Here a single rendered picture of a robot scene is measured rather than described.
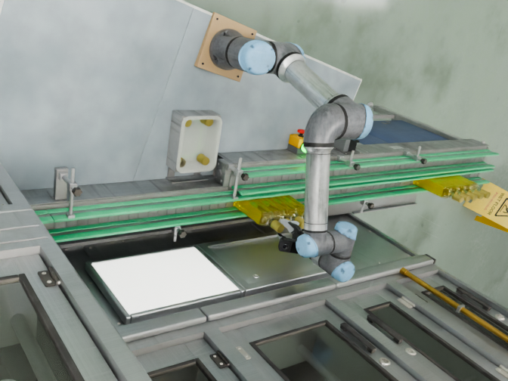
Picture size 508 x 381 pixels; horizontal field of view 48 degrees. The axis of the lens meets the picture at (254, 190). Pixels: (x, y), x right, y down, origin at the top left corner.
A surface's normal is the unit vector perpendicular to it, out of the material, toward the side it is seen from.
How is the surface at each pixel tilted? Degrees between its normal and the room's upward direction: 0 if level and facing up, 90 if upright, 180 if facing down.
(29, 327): 90
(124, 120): 0
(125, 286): 90
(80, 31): 0
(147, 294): 90
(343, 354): 90
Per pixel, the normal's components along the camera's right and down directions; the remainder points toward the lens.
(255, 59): 0.46, 0.34
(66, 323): 0.17, -0.92
